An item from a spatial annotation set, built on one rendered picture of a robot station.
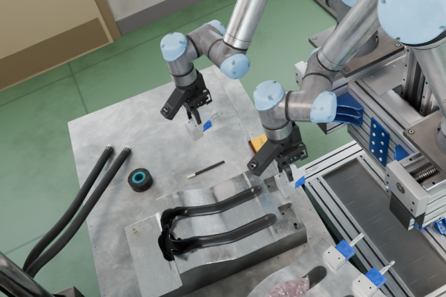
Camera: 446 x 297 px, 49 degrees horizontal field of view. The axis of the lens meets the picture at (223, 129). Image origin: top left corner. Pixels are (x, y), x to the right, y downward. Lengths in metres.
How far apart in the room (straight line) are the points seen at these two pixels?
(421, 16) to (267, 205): 0.78
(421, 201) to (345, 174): 1.00
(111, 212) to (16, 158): 1.65
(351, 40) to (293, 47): 2.13
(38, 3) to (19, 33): 0.25
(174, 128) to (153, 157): 0.14
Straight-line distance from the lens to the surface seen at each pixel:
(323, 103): 1.15
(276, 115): 1.18
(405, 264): 2.14
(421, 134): 1.42
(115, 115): 1.98
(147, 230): 1.54
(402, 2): 0.88
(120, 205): 1.70
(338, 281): 1.39
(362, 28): 1.12
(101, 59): 3.63
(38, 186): 3.04
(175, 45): 1.36
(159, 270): 1.47
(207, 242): 1.41
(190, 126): 1.61
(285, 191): 1.43
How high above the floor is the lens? 2.14
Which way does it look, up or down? 49 degrees down
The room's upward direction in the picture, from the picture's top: 16 degrees counter-clockwise
